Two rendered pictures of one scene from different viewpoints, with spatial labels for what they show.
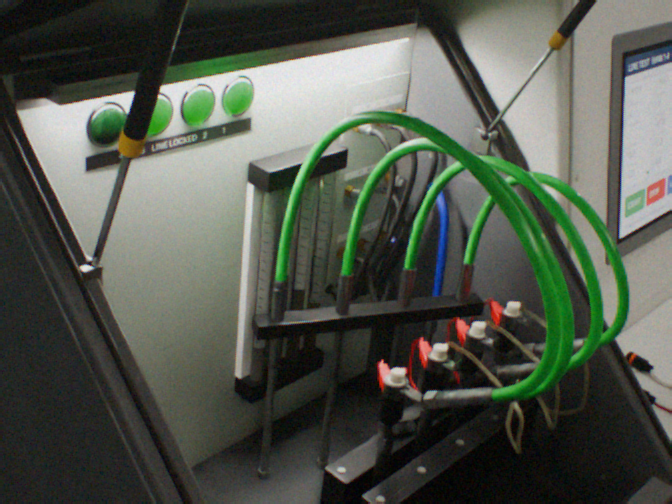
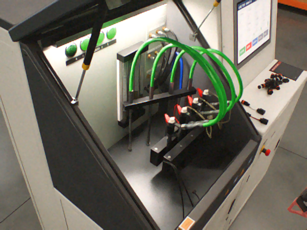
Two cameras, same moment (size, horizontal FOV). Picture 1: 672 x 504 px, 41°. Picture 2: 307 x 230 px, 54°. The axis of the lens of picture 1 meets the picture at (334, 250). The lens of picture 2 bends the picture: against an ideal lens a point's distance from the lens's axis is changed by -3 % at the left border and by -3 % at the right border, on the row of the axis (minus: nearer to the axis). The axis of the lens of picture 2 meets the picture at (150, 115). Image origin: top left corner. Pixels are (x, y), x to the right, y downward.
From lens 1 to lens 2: 12 cm
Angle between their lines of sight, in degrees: 12
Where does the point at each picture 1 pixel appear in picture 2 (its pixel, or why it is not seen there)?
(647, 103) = (245, 18)
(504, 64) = (198, 10)
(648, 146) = (245, 32)
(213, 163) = (105, 55)
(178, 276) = (97, 93)
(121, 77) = (75, 35)
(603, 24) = not seen: outside the picture
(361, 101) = (151, 26)
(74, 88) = (60, 41)
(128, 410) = (92, 145)
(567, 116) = (219, 27)
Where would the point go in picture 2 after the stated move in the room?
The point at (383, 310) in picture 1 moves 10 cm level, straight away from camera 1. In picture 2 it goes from (164, 96) to (164, 82)
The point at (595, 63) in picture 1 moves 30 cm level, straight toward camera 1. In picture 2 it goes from (228, 7) to (225, 37)
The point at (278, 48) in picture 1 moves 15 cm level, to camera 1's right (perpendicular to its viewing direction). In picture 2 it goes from (123, 15) to (167, 17)
